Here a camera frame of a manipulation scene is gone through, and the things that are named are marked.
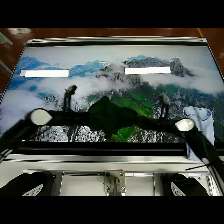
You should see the dark green garment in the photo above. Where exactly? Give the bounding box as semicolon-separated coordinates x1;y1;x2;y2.
87;95;142;140

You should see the silver frame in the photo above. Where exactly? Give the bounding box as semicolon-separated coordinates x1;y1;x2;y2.
0;35;224;197

